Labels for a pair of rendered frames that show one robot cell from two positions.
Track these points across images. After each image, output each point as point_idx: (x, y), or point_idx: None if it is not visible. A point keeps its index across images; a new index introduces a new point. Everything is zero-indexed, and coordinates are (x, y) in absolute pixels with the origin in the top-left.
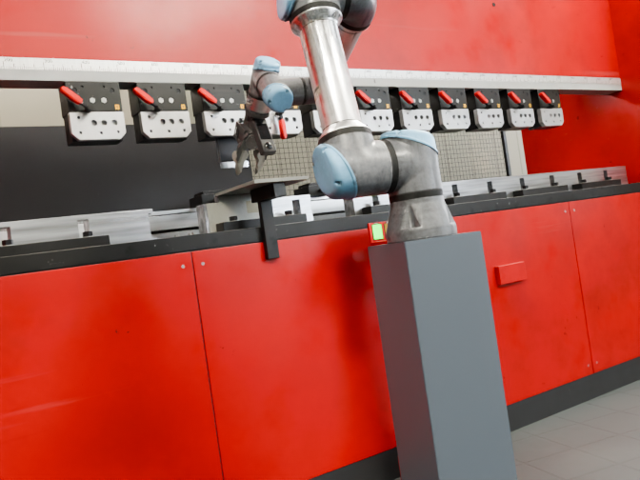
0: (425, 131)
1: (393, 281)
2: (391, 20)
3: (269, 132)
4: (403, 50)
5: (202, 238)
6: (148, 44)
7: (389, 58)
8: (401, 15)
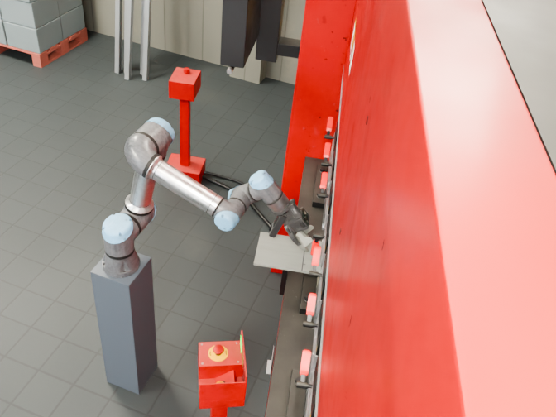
0: (103, 222)
1: None
2: (335, 289)
3: (275, 223)
4: (327, 333)
5: None
6: (341, 122)
7: (326, 317)
8: (336, 299)
